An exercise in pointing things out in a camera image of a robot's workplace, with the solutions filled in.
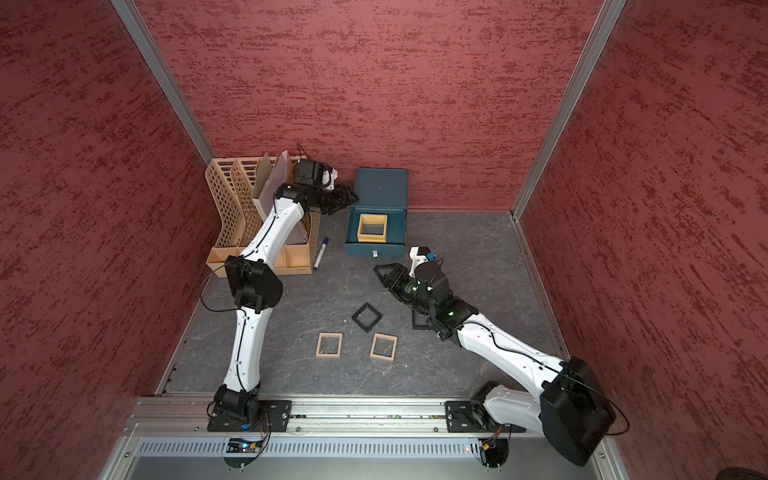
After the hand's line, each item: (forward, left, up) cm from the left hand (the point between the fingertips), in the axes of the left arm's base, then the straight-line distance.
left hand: (352, 204), depth 95 cm
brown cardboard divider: (+6, +29, +7) cm, 30 cm away
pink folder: (+1, +21, +9) cm, 23 cm away
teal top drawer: (-9, -15, -4) cm, 18 cm away
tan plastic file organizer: (+10, +40, -4) cm, 42 cm away
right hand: (-29, -9, +1) cm, 30 cm away
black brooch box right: (-44, -19, +10) cm, 49 cm away
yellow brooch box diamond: (-6, -7, -5) cm, 10 cm away
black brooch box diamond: (-30, -5, -21) cm, 37 cm away
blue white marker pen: (-6, +13, -20) cm, 24 cm away
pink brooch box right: (-37, -12, -20) cm, 43 cm away
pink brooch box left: (-39, +5, -20) cm, 44 cm away
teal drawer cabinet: (+4, -10, 0) cm, 11 cm away
